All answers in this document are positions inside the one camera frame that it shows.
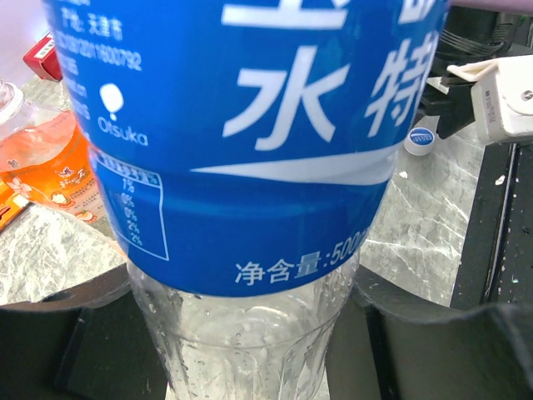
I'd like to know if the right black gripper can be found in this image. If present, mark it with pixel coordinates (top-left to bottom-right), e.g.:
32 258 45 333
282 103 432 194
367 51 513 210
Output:
416 6 532 139

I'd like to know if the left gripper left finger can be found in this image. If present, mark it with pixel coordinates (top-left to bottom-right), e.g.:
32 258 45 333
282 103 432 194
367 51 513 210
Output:
1 266 167 399

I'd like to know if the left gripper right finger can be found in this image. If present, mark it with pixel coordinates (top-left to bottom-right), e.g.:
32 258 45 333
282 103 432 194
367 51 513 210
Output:
326 267 532 399

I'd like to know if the blue bottle cap front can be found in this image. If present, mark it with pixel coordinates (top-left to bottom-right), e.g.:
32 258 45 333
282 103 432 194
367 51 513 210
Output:
403 127 436 157

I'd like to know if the blue Pocari bottle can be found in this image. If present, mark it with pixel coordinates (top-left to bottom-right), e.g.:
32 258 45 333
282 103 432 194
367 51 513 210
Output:
43 1 449 399

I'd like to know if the orange drink bottle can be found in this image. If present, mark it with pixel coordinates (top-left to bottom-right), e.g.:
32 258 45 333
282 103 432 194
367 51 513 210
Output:
1 80 108 226

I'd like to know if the orange snack box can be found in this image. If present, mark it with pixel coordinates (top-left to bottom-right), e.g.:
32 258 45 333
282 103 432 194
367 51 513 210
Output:
0 179 31 231

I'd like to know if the red flat box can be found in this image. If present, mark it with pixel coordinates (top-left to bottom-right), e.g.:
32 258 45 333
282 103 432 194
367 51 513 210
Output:
22 32 62 82

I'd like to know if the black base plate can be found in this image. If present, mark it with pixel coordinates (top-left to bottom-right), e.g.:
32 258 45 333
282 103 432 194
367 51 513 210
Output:
450 143 532 310

